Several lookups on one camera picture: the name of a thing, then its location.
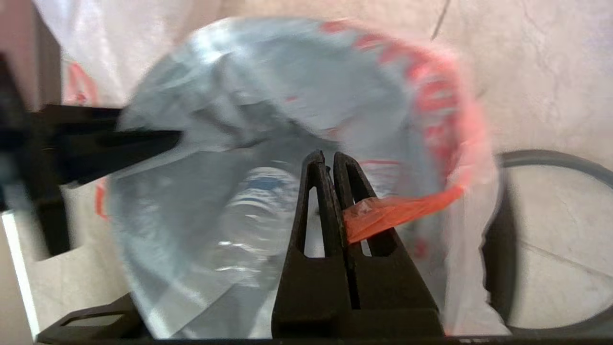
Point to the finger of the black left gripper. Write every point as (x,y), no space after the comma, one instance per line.
(115,335)
(105,151)

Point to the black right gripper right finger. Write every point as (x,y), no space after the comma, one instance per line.
(383,282)

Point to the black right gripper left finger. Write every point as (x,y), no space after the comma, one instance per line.
(311,297)

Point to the clear plastic bottle white label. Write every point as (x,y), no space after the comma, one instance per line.
(258,215)

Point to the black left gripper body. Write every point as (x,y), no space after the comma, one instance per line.
(43,143)

